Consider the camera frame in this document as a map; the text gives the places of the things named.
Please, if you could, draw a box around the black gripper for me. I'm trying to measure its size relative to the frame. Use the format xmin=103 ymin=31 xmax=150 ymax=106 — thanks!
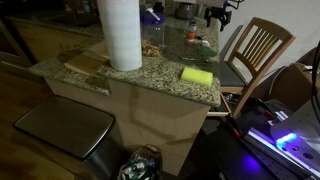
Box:
xmin=203 ymin=5 xmax=233 ymax=33

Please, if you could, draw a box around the grey robot base blue light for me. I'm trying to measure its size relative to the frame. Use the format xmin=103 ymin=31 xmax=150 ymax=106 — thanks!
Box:
xmin=246 ymin=99 xmax=320 ymax=178

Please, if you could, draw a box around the small bottle with orange label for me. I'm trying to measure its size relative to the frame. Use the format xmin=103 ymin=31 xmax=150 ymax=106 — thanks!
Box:
xmin=185 ymin=21 xmax=198 ymax=43

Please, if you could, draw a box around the dark metal canister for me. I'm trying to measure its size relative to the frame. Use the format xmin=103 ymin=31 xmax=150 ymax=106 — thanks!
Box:
xmin=174 ymin=2 xmax=196 ymax=20

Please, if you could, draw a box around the wooden chair with green cushion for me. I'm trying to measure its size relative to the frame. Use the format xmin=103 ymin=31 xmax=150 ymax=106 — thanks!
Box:
xmin=207 ymin=17 xmax=297 ymax=119

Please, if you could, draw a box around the yellow sponge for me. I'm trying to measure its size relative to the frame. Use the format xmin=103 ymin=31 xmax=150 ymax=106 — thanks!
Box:
xmin=180 ymin=66 xmax=214 ymax=88

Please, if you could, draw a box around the black bottle top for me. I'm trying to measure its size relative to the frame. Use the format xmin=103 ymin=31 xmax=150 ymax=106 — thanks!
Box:
xmin=153 ymin=1 xmax=165 ymax=14

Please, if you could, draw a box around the clear jar with purple lid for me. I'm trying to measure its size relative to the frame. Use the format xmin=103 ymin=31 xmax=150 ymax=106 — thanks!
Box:
xmin=139 ymin=8 xmax=167 ymax=58

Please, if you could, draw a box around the open wooden drawer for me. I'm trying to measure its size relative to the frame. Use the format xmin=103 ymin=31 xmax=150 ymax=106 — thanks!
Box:
xmin=207 ymin=93 xmax=234 ymax=118

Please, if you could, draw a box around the brown cardboard box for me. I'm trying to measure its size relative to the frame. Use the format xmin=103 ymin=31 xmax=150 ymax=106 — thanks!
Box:
xmin=266 ymin=46 xmax=320 ymax=113

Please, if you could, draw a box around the white paper towel roll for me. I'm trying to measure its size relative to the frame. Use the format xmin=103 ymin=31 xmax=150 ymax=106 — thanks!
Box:
xmin=96 ymin=0 xmax=144 ymax=72

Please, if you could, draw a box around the red and black clamp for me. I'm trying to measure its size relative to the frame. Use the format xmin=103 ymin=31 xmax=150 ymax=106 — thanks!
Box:
xmin=226 ymin=116 xmax=242 ymax=138

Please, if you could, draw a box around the granite kitchen island cabinet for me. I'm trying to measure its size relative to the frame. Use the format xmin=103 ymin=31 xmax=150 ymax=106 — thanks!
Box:
xmin=28 ymin=14 xmax=223 ymax=178

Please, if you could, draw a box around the light wooden cutting board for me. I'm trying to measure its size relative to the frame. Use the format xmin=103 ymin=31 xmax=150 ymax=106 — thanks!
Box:
xmin=63 ymin=54 xmax=109 ymax=78
xmin=83 ymin=40 xmax=110 ymax=62

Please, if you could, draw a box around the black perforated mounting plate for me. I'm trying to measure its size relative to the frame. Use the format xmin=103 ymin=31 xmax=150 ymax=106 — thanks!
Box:
xmin=199 ymin=126 xmax=314 ymax=180

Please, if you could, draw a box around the clear bag of rubbish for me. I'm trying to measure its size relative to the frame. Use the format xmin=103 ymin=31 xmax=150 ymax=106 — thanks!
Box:
xmin=117 ymin=143 xmax=163 ymax=180

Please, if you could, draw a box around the stainless steel trash can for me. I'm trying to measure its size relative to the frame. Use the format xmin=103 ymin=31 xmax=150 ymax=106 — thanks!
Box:
xmin=13 ymin=95 xmax=123 ymax=180

